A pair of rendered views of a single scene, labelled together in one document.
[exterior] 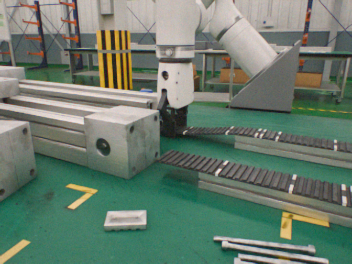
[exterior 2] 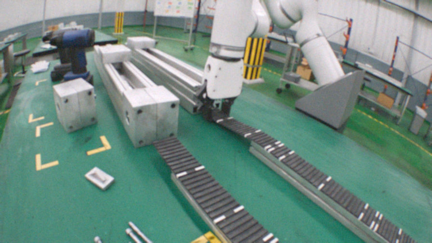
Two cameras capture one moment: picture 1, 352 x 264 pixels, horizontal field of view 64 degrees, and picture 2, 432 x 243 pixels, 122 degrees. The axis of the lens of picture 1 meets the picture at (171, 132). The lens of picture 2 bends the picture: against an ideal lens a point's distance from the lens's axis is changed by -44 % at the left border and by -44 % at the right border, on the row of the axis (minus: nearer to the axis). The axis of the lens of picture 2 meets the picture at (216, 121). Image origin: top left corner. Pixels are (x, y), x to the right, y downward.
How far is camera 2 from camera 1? 0.25 m
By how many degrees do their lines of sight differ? 21
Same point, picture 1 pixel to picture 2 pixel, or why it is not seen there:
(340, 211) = not seen: outside the picture
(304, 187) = (234, 222)
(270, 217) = (193, 230)
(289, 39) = (382, 66)
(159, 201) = (132, 176)
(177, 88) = (216, 81)
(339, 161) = (317, 198)
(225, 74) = not seen: hidden behind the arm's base
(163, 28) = (214, 28)
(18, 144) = (84, 101)
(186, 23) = (234, 28)
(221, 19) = (304, 32)
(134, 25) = not seen: hidden behind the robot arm
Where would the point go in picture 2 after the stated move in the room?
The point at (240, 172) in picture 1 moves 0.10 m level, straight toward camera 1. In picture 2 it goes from (198, 183) to (145, 216)
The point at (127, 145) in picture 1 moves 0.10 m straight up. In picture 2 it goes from (134, 123) to (132, 73)
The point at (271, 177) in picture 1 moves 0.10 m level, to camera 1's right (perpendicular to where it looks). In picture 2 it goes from (217, 200) to (282, 225)
